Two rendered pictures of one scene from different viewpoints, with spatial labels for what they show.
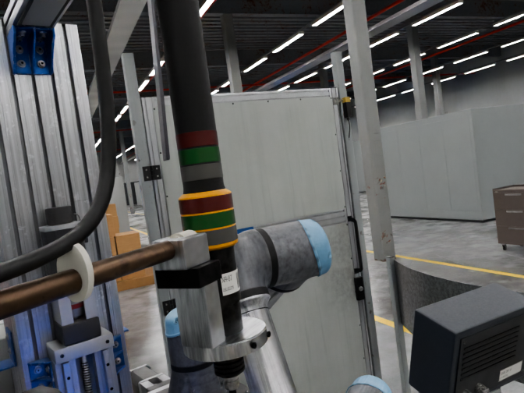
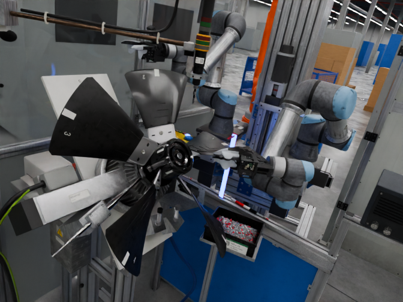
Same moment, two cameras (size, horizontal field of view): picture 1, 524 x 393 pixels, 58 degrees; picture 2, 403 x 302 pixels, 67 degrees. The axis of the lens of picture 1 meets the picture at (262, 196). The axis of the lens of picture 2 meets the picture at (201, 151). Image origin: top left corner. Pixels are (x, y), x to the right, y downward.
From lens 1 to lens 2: 0.83 m
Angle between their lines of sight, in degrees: 60
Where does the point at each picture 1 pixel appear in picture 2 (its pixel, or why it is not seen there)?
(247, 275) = (294, 95)
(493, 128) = not seen: outside the picture
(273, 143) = not seen: outside the picture
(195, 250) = (187, 46)
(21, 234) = (273, 52)
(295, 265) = (320, 103)
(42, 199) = (287, 40)
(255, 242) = (308, 84)
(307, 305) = not seen: outside the picture
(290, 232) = (329, 88)
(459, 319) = (395, 185)
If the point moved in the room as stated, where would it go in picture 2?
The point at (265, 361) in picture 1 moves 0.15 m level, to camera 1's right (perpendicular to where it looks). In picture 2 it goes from (276, 129) to (304, 144)
